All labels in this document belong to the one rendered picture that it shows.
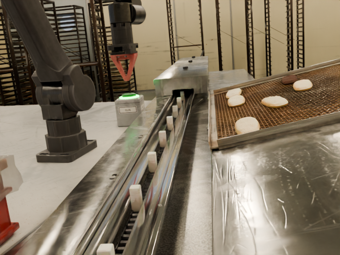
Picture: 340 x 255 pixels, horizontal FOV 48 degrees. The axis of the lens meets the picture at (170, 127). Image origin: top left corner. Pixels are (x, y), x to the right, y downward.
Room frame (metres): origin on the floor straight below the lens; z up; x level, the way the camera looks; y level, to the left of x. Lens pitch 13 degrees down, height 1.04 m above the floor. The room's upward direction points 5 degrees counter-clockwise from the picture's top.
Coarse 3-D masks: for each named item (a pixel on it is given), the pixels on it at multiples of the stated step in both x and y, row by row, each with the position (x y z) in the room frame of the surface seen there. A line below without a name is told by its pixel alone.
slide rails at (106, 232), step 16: (176, 96) 1.30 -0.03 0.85; (160, 128) 0.84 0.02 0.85; (176, 128) 0.82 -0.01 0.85; (144, 160) 0.61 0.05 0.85; (160, 160) 0.60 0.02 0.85; (160, 176) 0.52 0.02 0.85; (128, 192) 0.47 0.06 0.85; (112, 208) 0.43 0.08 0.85; (144, 208) 0.42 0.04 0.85; (112, 224) 0.39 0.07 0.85; (144, 224) 0.38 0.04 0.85; (96, 240) 0.35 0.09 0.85; (112, 240) 0.35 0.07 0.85; (128, 240) 0.35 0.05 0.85
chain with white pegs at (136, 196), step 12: (168, 120) 0.85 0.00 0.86; (168, 132) 0.83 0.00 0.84; (156, 156) 0.65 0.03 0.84; (132, 192) 0.44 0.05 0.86; (144, 192) 0.50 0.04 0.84; (132, 204) 0.44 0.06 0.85; (132, 216) 0.43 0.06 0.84; (132, 228) 0.40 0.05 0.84; (120, 240) 0.37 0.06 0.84; (108, 252) 0.30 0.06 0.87; (120, 252) 0.35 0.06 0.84
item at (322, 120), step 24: (288, 72) 0.98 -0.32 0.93; (336, 72) 0.85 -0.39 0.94; (216, 96) 0.97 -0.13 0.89; (264, 96) 0.80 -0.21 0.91; (288, 96) 0.74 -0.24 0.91; (312, 96) 0.68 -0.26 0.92; (216, 120) 0.69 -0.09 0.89; (312, 120) 0.49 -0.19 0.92; (336, 120) 0.49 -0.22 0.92; (216, 144) 0.52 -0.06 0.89; (240, 144) 0.51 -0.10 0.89
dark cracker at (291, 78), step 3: (288, 75) 0.92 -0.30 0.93; (291, 75) 0.91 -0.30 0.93; (294, 75) 0.91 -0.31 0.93; (282, 78) 0.91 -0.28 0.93; (285, 78) 0.89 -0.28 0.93; (288, 78) 0.88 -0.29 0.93; (291, 78) 0.87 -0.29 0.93; (294, 78) 0.87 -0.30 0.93; (297, 78) 0.88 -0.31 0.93; (282, 81) 0.88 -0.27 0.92; (285, 81) 0.87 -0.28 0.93; (288, 81) 0.86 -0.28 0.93; (291, 81) 0.86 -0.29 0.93; (294, 81) 0.86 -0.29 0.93; (285, 84) 0.86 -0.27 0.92
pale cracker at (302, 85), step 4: (300, 80) 0.81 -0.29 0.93; (304, 80) 0.80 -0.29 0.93; (308, 80) 0.79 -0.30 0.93; (296, 84) 0.78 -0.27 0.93; (300, 84) 0.77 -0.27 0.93; (304, 84) 0.76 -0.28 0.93; (308, 84) 0.75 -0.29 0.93; (312, 84) 0.76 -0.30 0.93; (296, 88) 0.76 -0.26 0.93; (300, 88) 0.75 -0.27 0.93; (304, 88) 0.74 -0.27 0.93; (308, 88) 0.74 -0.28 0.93
